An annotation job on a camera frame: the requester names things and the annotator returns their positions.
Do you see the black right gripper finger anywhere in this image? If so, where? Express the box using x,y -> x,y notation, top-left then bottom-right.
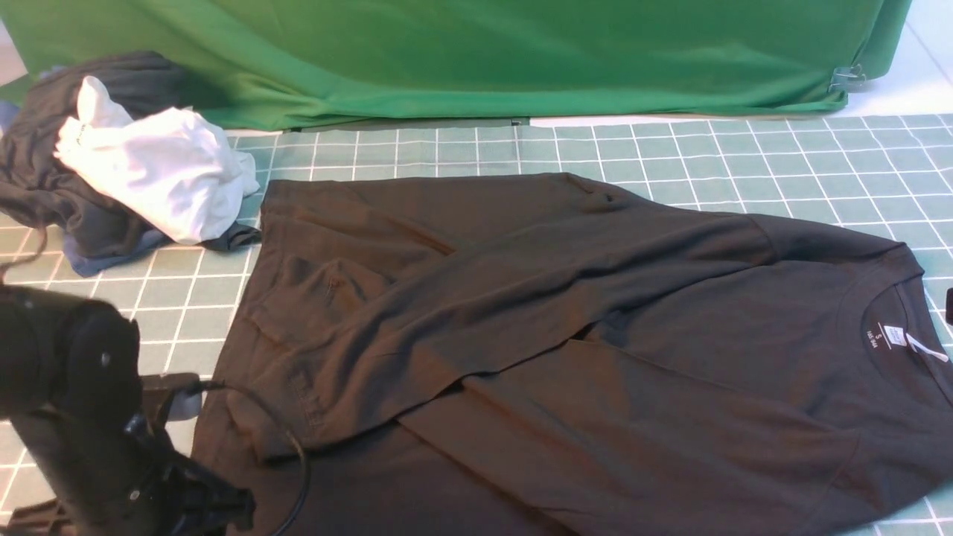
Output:
944,287 -> 953,325

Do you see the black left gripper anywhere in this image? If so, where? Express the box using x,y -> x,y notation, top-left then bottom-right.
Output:
127,417 -> 255,535

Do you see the dark gray long-sleeve top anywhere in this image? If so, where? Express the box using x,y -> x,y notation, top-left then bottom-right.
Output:
214,173 -> 952,535

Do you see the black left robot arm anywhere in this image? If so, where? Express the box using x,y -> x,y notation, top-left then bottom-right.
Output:
1,287 -> 255,535

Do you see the white crumpled garment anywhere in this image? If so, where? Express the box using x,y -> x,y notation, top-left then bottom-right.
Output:
54,76 -> 259,245

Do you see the dark gray crumpled garment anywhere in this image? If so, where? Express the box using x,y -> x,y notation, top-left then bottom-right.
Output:
2,51 -> 260,261

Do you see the green backdrop cloth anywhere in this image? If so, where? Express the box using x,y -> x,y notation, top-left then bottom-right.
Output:
2,1 -> 910,131

